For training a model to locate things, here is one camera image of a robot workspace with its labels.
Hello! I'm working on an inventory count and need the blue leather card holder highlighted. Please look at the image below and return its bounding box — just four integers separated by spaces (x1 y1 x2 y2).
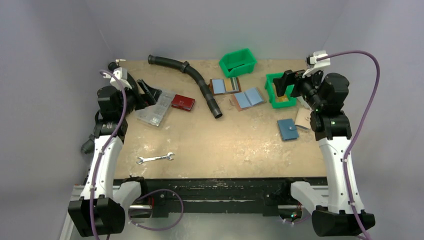
277 118 299 142

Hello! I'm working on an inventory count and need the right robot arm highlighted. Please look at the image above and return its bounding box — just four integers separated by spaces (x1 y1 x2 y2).
273 70 376 239

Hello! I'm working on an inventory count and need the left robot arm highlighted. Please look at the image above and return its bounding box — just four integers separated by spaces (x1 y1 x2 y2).
68 77 162 240

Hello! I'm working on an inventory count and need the red card case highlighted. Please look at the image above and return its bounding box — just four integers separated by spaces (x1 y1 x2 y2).
171 94 195 112

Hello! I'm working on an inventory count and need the pink open card holder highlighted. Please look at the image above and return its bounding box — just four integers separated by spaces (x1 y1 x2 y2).
231 87 267 112

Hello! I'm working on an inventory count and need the beige card holder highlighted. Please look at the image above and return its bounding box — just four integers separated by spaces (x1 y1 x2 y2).
294 108 312 131

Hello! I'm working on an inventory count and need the brown open card holder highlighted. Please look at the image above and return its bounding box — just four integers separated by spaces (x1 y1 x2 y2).
209 77 241 95

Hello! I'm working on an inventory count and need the clear plastic screw box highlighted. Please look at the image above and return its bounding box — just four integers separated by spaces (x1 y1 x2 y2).
135 88 176 127

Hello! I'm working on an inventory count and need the white translucent bin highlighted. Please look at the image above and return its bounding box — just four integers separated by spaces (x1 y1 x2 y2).
296 96 312 111

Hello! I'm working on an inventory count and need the green bin right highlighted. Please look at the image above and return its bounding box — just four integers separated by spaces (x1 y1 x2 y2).
264 72 297 109

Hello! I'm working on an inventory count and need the green bin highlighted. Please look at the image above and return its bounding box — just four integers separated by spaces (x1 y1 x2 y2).
219 48 257 78
264 72 297 109

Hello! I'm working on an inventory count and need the green bin rear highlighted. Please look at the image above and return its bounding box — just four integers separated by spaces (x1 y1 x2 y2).
219 48 257 78

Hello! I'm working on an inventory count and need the silver open-end wrench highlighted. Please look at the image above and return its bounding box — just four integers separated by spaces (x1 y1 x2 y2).
136 152 175 165

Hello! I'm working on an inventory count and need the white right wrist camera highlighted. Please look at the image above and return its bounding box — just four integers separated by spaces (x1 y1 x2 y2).
302 50 331 78

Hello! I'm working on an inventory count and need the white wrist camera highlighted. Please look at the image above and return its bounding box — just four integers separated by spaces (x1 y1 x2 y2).
302 50 331 78
100 67 133 91

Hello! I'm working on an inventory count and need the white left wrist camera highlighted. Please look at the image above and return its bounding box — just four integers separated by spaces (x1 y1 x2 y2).
100 67 133 91

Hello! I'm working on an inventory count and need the black corrugated hose centre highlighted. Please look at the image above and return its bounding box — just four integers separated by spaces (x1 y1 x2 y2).
147 54 223 119

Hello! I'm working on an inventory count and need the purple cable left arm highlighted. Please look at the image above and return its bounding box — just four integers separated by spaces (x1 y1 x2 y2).
89 69 184 240

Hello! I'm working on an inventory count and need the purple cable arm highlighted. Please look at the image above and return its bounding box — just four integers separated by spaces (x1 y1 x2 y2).
89 69 184 240
317 49 381 240

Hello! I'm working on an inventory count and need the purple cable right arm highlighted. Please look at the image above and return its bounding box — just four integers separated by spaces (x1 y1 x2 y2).
317 49 381 240

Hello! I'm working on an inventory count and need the black table front rail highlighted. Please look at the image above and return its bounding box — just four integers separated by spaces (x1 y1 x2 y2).
134 177 327 218

